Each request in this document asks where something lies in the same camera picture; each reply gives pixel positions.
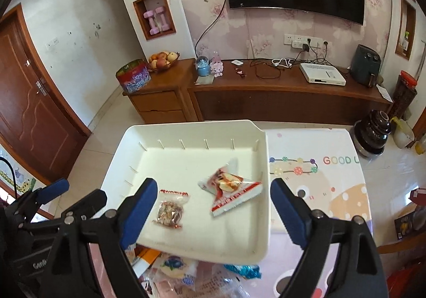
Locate dark green air fryer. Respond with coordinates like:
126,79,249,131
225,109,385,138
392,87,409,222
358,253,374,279
350,44,381,88

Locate blue snow globe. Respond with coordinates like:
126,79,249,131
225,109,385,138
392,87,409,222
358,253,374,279
196,56,211,77

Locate red lidded dark container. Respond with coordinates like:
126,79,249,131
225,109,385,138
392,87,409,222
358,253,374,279
388,70,417,119

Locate wooden tv cabinet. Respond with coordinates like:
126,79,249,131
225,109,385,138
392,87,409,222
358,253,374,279
128,59,391,125

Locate white plastic jug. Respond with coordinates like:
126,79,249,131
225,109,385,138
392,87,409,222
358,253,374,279
391,116,415,149

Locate blueberry pastry pack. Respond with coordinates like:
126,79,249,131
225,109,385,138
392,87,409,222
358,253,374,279
154,253,199,289

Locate blue foil candy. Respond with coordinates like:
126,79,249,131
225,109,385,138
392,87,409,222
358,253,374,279
223,264,262,280

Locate clear nut candy pack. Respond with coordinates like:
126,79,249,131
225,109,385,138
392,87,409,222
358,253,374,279
153,189,190,229

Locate pink toy figure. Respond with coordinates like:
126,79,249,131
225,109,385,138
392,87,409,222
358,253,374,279
209,52,224,78

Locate orange white snack stick pack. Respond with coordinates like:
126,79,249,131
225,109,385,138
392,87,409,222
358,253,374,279
132,247,162,278

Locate red white triangular snack pack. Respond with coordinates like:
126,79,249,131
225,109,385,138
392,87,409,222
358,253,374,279
198,158,263,217

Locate white set-top box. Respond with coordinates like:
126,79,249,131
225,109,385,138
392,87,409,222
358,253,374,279
300,63,346,86

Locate wooden door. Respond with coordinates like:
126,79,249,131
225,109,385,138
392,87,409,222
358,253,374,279
1,5,91,184

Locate large clear printed biscuit bag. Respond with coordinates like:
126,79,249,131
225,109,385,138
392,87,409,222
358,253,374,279
152,263,251,297

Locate red round tin box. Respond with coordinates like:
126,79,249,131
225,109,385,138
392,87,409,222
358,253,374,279
116,59,151,93

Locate pink dumbbells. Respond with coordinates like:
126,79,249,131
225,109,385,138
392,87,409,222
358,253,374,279
143,6,171,36

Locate white plastic storage bin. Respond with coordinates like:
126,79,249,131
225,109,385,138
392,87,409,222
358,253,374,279
101,120,270,265

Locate fruit bowl with apples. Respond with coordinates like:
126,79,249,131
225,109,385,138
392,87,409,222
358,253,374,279
147,51,180,73

